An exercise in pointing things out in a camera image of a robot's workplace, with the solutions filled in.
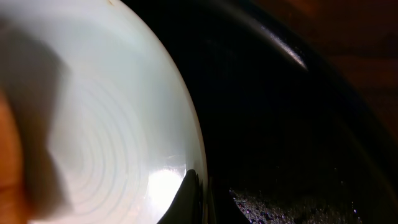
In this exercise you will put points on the orange green scrub sponge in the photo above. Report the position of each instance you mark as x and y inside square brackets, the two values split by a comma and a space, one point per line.
[14, 205]

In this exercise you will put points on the black round tray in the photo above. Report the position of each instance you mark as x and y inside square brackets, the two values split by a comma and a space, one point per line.
[297, 102]

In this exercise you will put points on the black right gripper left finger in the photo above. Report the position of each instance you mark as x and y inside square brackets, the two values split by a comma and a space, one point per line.
[187, 205]

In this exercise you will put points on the light green plate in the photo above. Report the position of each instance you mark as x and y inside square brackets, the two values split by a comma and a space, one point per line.
[107, 124]

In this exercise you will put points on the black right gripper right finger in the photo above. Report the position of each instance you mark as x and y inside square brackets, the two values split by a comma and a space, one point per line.
[221, 206]

